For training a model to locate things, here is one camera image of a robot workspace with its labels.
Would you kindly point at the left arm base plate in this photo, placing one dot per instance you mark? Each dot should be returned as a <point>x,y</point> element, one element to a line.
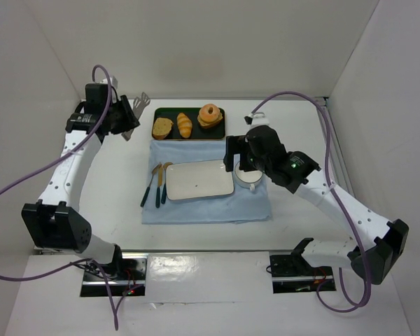
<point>130,280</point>

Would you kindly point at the green handled fork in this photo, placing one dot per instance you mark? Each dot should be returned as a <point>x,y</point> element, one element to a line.
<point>159,184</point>

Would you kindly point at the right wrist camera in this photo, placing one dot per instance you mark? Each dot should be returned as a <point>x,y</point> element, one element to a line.
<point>256,119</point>

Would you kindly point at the sliced brown bread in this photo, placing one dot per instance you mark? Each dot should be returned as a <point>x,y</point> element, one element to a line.
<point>162,127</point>

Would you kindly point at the orange glazed donut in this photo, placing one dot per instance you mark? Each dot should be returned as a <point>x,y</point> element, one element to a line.
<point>209,112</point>

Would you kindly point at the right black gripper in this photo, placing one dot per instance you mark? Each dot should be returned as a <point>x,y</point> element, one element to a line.
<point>233,152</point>

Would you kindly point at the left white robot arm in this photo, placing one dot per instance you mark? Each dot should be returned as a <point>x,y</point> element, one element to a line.
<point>54,221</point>

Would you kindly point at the white rectangular plate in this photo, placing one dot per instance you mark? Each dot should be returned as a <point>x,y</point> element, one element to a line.
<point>193,180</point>

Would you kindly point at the aluminium frame rail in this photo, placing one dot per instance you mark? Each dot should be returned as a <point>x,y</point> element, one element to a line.
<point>337,166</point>

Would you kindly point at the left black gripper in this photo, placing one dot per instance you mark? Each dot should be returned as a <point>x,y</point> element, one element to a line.
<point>128,114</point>

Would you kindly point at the golden croissant roll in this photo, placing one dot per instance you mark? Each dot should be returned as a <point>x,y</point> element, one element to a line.
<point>185,125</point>

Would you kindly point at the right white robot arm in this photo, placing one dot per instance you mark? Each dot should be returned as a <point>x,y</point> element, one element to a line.
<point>378,242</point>

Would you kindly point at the green handled knife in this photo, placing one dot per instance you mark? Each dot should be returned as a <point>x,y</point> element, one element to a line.
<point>148,188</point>

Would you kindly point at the light blue cloth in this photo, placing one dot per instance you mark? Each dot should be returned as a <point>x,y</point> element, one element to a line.
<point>239,207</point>

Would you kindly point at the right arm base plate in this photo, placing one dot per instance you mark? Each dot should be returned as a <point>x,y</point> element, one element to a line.
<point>291,274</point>

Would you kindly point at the green handled spoon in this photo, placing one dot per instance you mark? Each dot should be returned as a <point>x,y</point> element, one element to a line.
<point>164,189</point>

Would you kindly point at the metal serving tongs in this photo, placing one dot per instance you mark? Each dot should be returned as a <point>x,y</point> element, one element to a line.
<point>138,112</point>

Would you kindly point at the white round cup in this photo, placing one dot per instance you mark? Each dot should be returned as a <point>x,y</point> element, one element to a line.
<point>247,179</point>

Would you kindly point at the bread slice under donut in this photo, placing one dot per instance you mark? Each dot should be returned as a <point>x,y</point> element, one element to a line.
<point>206,125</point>

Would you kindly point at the dark green tray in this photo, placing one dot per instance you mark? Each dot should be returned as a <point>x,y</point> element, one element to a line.
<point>215,133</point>

